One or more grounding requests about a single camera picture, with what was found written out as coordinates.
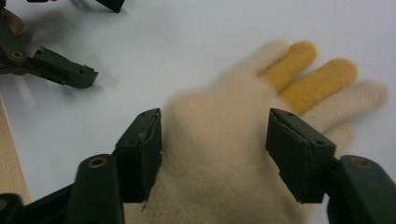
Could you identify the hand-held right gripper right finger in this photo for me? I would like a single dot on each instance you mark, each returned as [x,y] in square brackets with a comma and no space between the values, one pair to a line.
[299,155]

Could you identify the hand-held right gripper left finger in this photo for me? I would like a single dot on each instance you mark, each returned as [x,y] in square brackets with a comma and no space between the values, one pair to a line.
[140,155]

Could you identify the cream knit glove orange fingers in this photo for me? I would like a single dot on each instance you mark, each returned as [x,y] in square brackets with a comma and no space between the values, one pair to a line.
[218,149]

